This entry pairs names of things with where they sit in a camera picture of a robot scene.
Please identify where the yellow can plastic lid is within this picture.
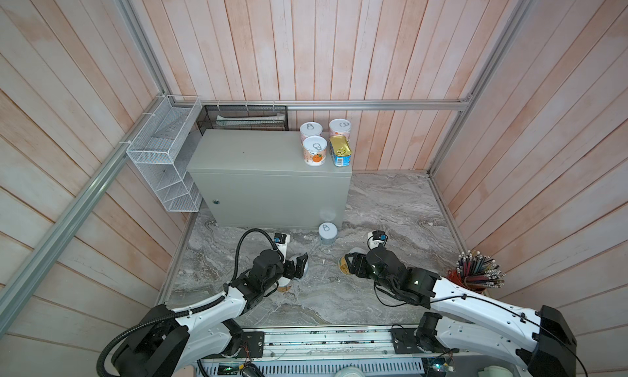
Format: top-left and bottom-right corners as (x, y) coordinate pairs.
(339, 252), (365, 277)

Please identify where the gold rectangular sardine tin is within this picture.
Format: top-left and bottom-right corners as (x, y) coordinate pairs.
(329, 135), (352, 167)

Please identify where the orange labelled can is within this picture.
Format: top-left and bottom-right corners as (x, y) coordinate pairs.
(303, 136), (328, 166)

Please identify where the pink labelled can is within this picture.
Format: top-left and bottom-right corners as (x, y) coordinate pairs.
(299, 122), (323, 143)

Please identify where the pink can front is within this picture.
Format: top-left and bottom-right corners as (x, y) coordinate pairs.
(329, 119), (352, 141)

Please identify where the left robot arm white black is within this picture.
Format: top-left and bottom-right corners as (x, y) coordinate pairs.
(96, 230), (308, 376)

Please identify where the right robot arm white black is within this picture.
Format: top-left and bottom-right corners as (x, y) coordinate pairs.
(339, 246), (585, 376)

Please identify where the amber jar white lid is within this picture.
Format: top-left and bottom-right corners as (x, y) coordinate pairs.
(277, 277), (292, 293)

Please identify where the teal labelled can near cabinet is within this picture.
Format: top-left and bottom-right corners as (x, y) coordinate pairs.
(318, 223), (339, 246)

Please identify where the grey metal cabinet box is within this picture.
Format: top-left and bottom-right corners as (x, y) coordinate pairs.
(187, 129), (352, 229)

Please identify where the red pencil holder cup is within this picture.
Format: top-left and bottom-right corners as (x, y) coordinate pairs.
(446, 250), (505, 294)

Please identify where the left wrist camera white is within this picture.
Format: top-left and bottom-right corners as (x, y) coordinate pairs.
(273, 232), (291, 261)

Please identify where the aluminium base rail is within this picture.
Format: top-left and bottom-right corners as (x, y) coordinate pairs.
(122, 322), (521, 366)

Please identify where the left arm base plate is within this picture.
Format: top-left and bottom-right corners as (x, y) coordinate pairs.
(203, 331), (265, 359)

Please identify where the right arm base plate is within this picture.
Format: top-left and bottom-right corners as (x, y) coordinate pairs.
(389, 324), (454, 356)

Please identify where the black wire mesh basket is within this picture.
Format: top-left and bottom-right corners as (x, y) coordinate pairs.
(196, 105), (289, 134)

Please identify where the white wire mesh shelf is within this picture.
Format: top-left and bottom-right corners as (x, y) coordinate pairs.
(127, 95), (202, 213)

